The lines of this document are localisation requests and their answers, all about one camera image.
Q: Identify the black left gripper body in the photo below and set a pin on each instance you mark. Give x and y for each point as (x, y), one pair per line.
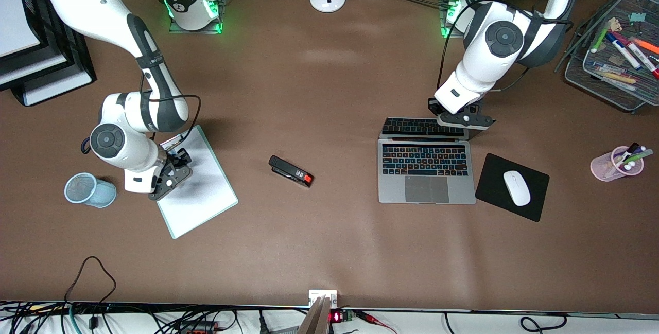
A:
(477, 104)

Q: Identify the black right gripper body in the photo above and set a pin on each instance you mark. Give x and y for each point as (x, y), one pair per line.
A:
(177, 159)

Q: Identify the grey laptop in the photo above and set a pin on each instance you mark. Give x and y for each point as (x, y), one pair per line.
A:
(427, 190)

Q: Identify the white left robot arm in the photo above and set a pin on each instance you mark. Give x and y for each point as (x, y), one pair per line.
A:
(502, 38)

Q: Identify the green marker in organizer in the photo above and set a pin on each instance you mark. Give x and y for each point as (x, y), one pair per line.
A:
(600, 39)

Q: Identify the blue-capped white marker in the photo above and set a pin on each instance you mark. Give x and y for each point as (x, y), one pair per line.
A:
(625, 53)

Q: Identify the black marker in cup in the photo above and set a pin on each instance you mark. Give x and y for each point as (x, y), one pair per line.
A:
(632, 147)

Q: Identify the red-capped white marker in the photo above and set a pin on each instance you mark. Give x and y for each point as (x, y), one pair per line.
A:
(643, 61)

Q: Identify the green marker in cup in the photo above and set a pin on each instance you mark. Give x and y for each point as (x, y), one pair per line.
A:
(643, 155)

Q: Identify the orange marker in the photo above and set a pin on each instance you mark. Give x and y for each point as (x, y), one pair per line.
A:
(646, 46)

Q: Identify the green clipboard with white paper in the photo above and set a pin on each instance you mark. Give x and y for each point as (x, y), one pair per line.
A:
(198, 195)

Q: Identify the black mouse pad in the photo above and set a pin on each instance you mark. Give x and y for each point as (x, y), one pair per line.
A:
(494, 185)

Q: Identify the white computer mouse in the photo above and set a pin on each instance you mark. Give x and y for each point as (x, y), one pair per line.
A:
(516, 188)

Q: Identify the light blue mesh pen cup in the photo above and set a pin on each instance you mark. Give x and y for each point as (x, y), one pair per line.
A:
(90, 190)

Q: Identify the black stapler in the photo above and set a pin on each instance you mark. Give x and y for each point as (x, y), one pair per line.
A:
(288, 170)

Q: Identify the pink translucent pen cup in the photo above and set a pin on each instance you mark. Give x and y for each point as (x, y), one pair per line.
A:
(605, 166)

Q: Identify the black mesh desk organizer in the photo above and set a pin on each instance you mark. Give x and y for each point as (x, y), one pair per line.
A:
(625, 94)

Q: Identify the black stacked document tray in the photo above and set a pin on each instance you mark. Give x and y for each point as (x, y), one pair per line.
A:
(62, 51)

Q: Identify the small board with red display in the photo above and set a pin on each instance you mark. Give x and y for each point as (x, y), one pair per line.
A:
(337, 317)

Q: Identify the white post bracket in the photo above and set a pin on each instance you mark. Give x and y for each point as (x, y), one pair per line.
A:
(314, 294)

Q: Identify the aluminium profile post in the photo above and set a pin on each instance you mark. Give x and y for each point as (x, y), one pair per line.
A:
(316, 318)

